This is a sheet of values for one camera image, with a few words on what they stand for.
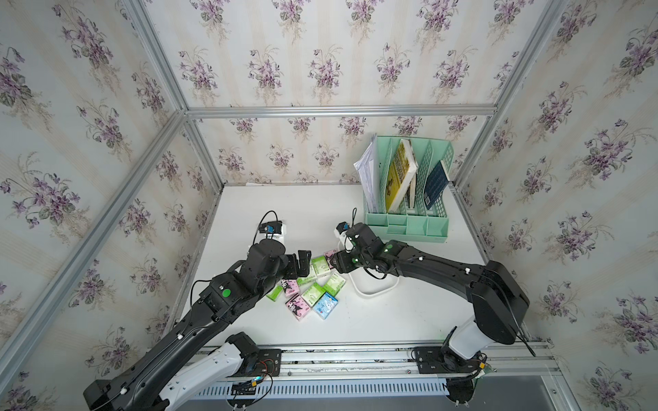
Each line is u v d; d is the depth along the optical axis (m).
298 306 0.82
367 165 0.89
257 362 0.71
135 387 0.38
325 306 0.82
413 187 1.01
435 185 1.05
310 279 0.88
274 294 0.84
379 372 0.73
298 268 0.61
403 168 0.93
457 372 0.72
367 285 0.86
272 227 0.60
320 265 0.91
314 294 0.84
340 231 0.76
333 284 0.86
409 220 0.99
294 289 0.86
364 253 0.65
